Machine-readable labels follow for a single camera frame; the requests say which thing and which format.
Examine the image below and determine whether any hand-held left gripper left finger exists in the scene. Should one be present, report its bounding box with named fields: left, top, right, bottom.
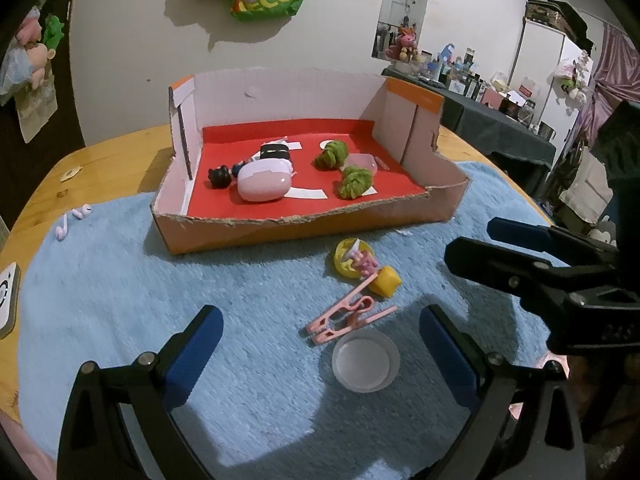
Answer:
left=59, top=304, right=225, bottom=480

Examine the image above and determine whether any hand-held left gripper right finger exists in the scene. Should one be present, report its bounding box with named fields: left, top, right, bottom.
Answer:
left=419, top=304, right=586, bottom=480

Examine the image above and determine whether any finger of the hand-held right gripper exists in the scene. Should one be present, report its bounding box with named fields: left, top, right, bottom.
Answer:
left=486, top=216, right=618, bottom=267
left=444, top=236, right=571, bottom=306

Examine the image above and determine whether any green scrunchie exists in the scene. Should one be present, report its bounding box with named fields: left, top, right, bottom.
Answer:
left=337, top=166, right=375, bottom=201
left=314, top=141, right=349, bottom=171

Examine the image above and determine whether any orange cardboard box tray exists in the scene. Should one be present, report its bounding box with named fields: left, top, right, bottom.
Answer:
left=151, top=71, right=470, bottom=256

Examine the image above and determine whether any pink oval earbud case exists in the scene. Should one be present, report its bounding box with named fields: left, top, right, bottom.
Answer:
left=236, top=157, right=293, bottom=203

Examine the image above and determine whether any person's right hand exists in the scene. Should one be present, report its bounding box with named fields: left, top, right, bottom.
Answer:
left=567, top=357, right=640, bottom=446

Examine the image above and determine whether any blue fluffy blanket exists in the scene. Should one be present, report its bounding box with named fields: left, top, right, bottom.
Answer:
left=15, top=160, right=571, bottom=480

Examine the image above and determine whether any clear plastic round lid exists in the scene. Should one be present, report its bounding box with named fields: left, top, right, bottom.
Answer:
left=331, top=330, right=401, bottom=393

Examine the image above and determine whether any white face plush toy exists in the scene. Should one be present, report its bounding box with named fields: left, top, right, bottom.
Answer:
left=587, top=215, right=620, bottom=247

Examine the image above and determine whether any yellow plastic block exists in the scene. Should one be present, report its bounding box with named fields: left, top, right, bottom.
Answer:
left=369, top=267, right=402, bottom=297

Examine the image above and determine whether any dark cloth covered table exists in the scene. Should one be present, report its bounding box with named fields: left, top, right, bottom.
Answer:
left=382, top=67, right=557, bottom=161

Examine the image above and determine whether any pink clothes peg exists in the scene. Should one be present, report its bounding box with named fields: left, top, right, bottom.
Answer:
left=305, top=277, right=398, bottom=345

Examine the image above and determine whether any white fridge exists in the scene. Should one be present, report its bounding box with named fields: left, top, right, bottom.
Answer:
left=507, top=17, right=596, bottom=146

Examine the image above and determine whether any row of bottles and jars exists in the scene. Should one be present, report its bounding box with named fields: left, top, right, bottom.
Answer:
left=420, top=45, right=558, bottom=141

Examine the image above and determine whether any white flower bunch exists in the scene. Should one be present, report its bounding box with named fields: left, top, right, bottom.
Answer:
left=550, top=52, right=593, bottom=103

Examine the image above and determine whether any purple curtain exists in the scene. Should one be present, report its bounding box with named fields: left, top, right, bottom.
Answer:
left=570, top=22, right=640, bottom=161

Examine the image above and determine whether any white device at table edge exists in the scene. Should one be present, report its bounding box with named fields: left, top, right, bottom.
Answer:
left=0, top=262, right=22, bottom=339

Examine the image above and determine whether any pink plush rabbit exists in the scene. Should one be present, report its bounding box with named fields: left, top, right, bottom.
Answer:
left=387, top=27, right=421, bottom=63

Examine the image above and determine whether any dark bag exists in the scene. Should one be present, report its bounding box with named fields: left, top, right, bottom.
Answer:
left=524, top=0, right=588, bottom=36

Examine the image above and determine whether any hanging paper sheet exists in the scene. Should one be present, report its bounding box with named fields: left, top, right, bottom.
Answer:
left=15, top=85, right=58, bottom=143

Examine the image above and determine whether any bag of plush toys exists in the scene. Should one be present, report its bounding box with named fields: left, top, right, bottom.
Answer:
left=0, top=7, right=66, bottom=106

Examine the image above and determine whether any yellow ring toy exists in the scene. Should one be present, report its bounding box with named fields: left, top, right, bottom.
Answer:
left=334, top=239, right=378, bottom=279

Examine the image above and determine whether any wall mirror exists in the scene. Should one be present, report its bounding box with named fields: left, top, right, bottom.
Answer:
left=371, top=0, right=435, bottom=61

